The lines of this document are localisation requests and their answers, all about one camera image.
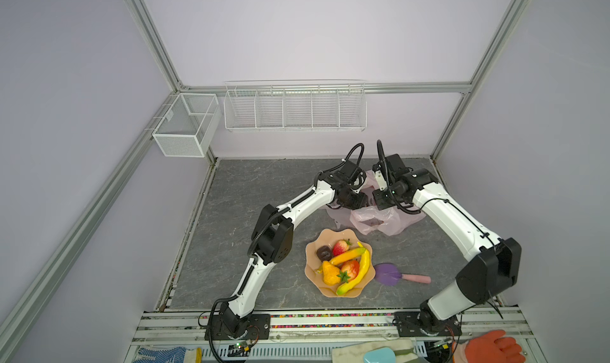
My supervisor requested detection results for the small yellow-green banana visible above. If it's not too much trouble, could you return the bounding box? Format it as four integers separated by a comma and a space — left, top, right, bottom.
329, 247, 368, 266

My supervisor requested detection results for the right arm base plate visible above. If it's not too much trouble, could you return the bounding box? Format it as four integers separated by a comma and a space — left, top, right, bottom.
392, 311, 462, 338

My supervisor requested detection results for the upper red strawberry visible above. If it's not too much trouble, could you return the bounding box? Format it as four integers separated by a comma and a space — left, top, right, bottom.
332, 239, 351, 257

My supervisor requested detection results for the long yellow banana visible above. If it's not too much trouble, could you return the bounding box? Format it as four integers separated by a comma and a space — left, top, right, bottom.
335, 242, 372, 296

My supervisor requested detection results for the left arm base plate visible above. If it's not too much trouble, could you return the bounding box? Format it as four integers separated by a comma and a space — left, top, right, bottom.
205, 312, 271, 341

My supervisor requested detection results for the teal plastic object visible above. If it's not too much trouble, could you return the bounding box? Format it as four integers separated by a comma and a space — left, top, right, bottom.
363, 347, 397, 363

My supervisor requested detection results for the long white wire basket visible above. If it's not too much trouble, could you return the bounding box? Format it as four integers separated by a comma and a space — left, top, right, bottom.
223, 80, 368, 132

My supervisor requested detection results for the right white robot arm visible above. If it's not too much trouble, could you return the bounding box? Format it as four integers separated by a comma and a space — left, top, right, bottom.
373, 153, 522, 334

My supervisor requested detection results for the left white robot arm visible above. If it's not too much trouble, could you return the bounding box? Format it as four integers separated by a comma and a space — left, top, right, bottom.
219, 158, 366, 333

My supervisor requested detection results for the pink plastic bag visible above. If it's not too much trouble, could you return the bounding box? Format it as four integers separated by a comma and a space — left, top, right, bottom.
326, 170, 426, 236

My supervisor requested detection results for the beige cloth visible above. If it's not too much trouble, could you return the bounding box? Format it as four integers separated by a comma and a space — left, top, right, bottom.
332, 339, 420, 363

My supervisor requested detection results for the small white mesh basket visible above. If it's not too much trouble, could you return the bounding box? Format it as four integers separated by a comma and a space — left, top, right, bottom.
152, 93, 222, 158

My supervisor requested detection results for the orange rubber glove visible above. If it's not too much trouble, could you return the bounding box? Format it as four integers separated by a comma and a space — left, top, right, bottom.
451, 330, 526, 363

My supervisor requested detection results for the purple scoop pink handle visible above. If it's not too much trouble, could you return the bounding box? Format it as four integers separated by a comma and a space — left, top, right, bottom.
374, 263, 431, 286

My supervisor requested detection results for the blue white knit glove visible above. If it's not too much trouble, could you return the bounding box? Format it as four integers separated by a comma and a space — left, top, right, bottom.
133, 347, 187, 363

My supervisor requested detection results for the dark purple plum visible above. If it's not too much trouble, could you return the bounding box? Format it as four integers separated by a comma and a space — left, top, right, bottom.
316, 245, 334, 262

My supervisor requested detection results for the yellow pear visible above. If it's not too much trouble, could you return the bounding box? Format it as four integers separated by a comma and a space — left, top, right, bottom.
321, 261, 342, 286

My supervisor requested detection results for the beige scalloped fruit bowl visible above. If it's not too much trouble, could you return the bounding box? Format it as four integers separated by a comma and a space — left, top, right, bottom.
304, 229, 376, 299

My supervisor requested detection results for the red strawberry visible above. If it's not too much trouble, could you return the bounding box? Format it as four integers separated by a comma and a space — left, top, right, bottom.
338, 260, 360, 284
332, 239, 351, 257

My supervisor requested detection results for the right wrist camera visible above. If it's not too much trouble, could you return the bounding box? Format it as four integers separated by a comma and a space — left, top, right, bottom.
374, 170, 388, 191

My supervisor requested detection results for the lower red strawberry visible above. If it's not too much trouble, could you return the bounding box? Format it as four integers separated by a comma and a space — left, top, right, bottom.
338, 260, 360, 284

